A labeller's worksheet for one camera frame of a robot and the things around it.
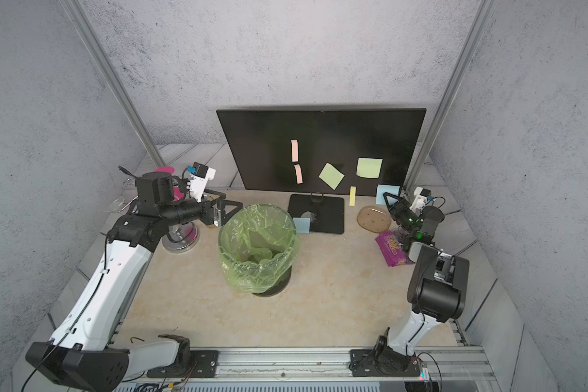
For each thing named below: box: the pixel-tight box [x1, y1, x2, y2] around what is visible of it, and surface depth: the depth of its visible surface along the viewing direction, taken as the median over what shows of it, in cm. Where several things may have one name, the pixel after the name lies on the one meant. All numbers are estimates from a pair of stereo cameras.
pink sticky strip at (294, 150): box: [290, 138, 299, 163], surface depth 81 cm
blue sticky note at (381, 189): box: [375, 184, 401, 206], surface depth 90 cm
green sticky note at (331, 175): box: [318, 162, 345, 191], surface depth 86 cm
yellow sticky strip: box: [349, 186, 357, 206], surface depth 93 cm
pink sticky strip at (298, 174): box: [294, 164, 303, 185], surface depth 89 cm
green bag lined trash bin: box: [218, 203, 299, 298], surface depth 79 cm
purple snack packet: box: [374, 230, 415, 268], surface depth 95 cm
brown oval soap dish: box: [356, 205, 392, 234], surface depth 111 cm
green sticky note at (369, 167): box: [356, 156, 384, 179], surface depth 84 cm
